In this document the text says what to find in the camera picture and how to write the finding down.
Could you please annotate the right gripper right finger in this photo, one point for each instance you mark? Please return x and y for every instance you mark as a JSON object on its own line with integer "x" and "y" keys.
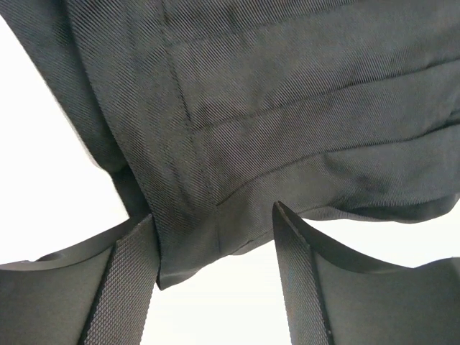
{"x": 336, "y": 295}

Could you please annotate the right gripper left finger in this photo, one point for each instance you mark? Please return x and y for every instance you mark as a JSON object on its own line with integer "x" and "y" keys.
{"x": 94, "y": 292}

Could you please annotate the black skirt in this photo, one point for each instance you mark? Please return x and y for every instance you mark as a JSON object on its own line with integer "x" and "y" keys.
{"x": 209, "y": 112}

